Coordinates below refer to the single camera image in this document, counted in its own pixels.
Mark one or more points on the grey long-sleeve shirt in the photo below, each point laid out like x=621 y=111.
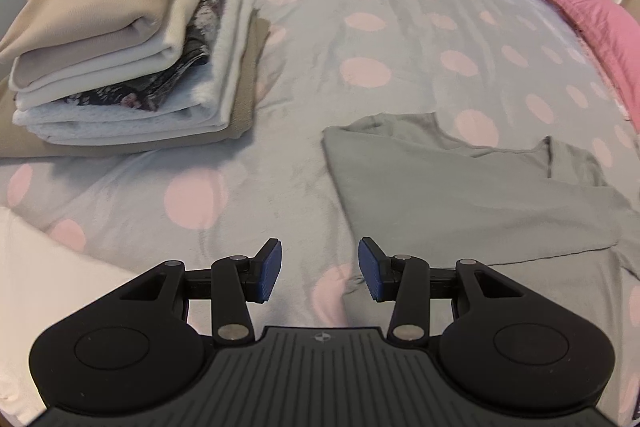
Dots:
x=545 y=217

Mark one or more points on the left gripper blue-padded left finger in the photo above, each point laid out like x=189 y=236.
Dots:
x=236 y=281

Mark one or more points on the grey pink-dotted bed sheet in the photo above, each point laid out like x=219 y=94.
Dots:
x=500 y=73

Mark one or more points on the pink pillow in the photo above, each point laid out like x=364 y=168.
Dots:
x=613 y=36

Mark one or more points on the folded light grey towel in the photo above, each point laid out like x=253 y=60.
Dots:
x=192 y=97

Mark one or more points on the folded white shirt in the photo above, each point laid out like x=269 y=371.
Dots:
x=44 y=278

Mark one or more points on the folded beige garment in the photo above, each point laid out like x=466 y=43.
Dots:
x=49 y=35

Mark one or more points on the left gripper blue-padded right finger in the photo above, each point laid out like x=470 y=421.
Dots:
x=403 y=280

